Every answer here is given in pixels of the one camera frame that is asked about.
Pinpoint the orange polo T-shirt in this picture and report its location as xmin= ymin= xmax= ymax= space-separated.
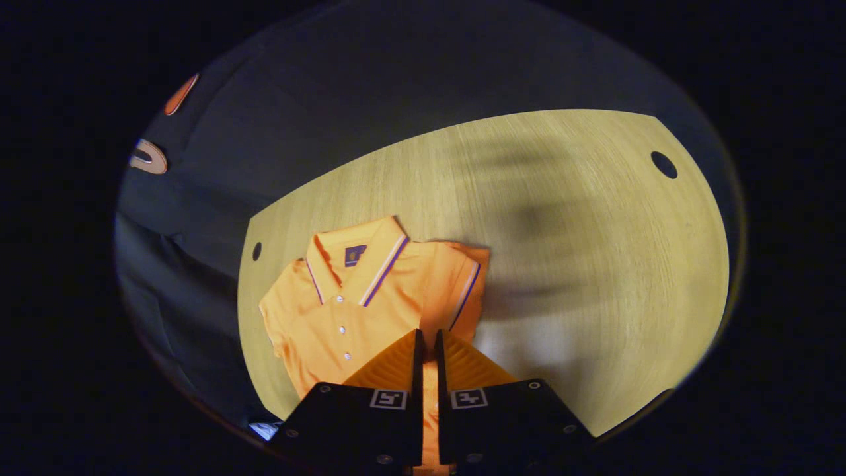
xmin=259 ymin=216 xmax=491 ymax=476

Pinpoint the black backdrop cloth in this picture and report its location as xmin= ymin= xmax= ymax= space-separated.
xmin=116 ymin=0 xmax=744 ymax=430

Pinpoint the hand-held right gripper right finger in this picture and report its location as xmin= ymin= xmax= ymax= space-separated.
xmin=434 ymin=329 xmax=596 ymax=473

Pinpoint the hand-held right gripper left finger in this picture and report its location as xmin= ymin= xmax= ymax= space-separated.
xmin=271 ymin=329 xmax=425 ymax=473

